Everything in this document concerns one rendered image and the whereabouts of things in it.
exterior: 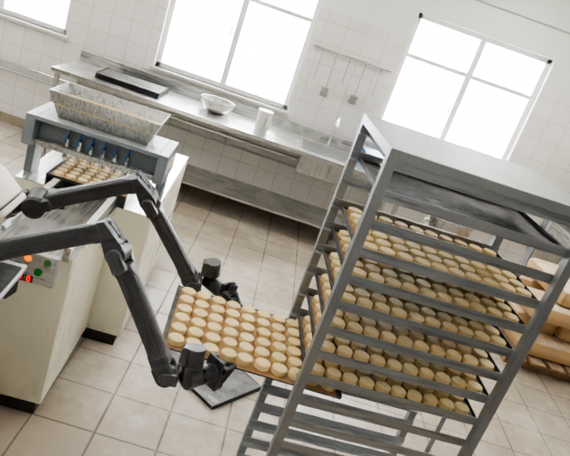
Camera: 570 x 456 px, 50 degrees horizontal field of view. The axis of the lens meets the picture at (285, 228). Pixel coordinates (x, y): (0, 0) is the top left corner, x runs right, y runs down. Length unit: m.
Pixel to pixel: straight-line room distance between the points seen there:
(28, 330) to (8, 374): 0.25
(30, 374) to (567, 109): 5.45
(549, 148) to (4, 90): 5.58
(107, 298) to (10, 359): 0.73
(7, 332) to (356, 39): 4.41
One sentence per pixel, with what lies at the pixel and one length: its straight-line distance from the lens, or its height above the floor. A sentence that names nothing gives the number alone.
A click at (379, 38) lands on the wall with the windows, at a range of 6.25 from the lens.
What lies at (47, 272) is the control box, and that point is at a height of 0.77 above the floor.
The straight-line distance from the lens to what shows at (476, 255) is 1.86.
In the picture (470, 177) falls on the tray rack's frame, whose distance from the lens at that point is 1.74.
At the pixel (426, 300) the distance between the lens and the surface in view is 1.88.
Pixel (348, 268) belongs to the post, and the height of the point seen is 1.46.
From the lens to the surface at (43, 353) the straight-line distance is 2.94.
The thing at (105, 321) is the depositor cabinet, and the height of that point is 0.16.
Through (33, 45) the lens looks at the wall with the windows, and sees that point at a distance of 6.83.
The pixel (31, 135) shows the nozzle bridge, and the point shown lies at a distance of 3.32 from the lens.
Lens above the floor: 2.09
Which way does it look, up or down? 20 degrees down
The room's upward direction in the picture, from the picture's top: 20 degrees clockwise
